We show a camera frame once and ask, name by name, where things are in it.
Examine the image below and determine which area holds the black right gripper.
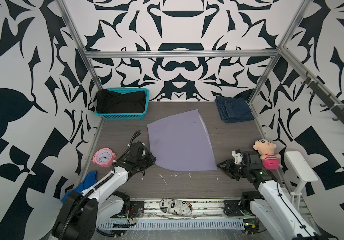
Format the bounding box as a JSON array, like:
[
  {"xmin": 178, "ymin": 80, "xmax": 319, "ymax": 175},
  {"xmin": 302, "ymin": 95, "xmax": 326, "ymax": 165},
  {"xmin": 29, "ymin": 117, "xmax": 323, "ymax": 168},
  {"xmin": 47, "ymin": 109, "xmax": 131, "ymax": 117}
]
[{"xmin": 217, "ymin": 158, "xmax": 250, "ymax": 180}]

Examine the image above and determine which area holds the lilac skirt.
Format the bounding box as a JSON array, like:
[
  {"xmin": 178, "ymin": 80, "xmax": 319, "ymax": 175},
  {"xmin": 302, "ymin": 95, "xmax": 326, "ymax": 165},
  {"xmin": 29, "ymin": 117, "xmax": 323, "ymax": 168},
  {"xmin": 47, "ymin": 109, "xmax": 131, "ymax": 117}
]
[{"xmin": 147, "ymin": 110, "xmax": 217, "ymax": 172}]

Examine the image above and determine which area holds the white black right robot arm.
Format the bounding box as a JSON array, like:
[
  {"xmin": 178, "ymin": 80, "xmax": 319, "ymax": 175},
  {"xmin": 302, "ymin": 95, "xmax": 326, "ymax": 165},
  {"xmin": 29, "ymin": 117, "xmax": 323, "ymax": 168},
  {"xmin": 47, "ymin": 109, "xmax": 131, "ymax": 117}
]
[{"xmin": 217, "ymin": 150, "xmax": 327, "ymax": 240}]

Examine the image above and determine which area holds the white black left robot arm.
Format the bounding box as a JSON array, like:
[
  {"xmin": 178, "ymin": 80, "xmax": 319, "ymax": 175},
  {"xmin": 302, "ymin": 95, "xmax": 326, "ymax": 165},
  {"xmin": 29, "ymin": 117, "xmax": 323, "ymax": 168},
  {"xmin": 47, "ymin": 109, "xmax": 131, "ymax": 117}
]
[{"xmin": 51, "ymin": 131, "xmax": 156, "ymax": 240}]

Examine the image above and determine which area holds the pink alarm clock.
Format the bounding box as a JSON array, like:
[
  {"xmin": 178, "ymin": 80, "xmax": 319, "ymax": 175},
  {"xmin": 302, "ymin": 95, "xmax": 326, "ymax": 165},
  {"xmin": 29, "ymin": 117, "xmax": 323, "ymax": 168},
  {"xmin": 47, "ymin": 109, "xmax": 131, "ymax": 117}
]
[{"xmin": 92, "ymin": 148, "xmax": 116, "ymax": 168}]

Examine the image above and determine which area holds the plush doll toy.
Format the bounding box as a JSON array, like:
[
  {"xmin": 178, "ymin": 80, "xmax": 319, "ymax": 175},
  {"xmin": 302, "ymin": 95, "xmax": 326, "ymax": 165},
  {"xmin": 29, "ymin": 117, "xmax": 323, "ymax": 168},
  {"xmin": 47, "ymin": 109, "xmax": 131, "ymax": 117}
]
[{"xmin": 253, "ymin": 139, "xmax": 282, "ymax": 170}]

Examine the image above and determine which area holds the teal plastic basket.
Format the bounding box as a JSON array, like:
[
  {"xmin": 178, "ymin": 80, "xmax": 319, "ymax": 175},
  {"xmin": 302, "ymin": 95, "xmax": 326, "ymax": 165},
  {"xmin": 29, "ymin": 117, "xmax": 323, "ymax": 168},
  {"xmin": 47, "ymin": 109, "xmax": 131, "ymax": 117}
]
[{"xmin": 95, "ymin": 88, "xmax": 150, "ymax": 121}]

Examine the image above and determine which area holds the blue cap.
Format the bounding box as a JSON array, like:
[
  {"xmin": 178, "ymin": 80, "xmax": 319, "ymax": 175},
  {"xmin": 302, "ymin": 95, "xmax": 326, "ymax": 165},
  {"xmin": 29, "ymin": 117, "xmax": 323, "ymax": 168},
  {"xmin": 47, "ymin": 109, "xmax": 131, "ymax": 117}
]
[{"xmin": 61, "ymin": 171, "xmax": 98, "ymax": 203}]

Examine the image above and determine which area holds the newspaper print shoe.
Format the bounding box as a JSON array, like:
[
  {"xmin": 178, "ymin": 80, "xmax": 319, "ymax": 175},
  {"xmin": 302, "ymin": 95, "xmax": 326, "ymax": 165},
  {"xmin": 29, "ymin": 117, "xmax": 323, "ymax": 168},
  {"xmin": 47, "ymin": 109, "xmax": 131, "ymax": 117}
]
[{"xmin": 159, "ymin": 198, "xmax": 193, "ymax": 217}]

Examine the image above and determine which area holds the green circuit board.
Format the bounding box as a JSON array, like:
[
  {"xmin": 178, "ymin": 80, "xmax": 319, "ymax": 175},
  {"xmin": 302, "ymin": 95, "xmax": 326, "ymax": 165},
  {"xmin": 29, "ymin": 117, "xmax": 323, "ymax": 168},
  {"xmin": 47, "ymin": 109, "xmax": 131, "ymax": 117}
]
[{"xmin": 243, "ymin": 218, "xmax": 259, "ymax": 235}]

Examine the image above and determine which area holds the black garment in basket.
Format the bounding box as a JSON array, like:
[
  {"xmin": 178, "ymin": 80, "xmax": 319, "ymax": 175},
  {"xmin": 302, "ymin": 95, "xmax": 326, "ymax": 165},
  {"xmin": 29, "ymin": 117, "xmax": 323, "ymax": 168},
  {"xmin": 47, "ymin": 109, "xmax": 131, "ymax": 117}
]
[{"xmin": 96, "ymin": 90, "xmax": 146, "ymax": 114}]

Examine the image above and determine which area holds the white stand rack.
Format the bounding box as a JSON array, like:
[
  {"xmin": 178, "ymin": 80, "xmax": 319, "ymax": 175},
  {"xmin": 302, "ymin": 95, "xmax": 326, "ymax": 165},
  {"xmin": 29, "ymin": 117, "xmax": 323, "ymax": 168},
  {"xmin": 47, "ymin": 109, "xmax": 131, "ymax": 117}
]
[{"xmin": 285, "ymin": 151, "xmax": 318, "ymax": 211}]

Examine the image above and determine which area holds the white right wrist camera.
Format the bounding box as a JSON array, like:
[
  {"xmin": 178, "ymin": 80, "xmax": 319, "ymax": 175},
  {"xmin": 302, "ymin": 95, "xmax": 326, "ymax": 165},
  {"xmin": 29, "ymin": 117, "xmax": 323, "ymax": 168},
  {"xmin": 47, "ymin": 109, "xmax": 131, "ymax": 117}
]
[{"xmin": 232, "ymin": 150, "xmax": 244, "ymax": 165}]

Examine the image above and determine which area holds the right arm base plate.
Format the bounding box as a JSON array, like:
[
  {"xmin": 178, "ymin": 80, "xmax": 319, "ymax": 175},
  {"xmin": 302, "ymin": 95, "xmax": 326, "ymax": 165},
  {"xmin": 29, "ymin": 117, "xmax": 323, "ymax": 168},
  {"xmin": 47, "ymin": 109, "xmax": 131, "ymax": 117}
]
[{"xmin": 223, "ymin": 200, "xmax": 252, "ymax": 217}]

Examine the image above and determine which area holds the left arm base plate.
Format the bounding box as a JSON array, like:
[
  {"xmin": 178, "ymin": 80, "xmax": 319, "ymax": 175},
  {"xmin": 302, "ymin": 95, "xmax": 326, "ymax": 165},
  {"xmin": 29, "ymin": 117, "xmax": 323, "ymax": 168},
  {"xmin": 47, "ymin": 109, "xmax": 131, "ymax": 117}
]
[{"xmin": 127, "ymin": 201, "xmax": 145, "ymax": 218}]

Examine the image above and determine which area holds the white cable duct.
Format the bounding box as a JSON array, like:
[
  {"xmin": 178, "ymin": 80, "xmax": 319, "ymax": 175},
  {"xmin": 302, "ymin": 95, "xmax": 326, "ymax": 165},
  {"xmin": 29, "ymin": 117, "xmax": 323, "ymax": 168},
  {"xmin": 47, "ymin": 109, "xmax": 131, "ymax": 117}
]
[{"xmin": 98, "ymin": 219, "xmax": 245, "ymax": 231}]

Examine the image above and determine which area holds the aluminium cage frame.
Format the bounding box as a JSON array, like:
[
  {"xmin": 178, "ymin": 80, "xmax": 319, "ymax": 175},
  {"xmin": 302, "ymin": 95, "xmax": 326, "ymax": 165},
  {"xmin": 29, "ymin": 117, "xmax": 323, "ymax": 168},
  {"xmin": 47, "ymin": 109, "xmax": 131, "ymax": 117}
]
[{"xmin": 54, "ymin": 0, "xmax": 344, "ymax": 106}]

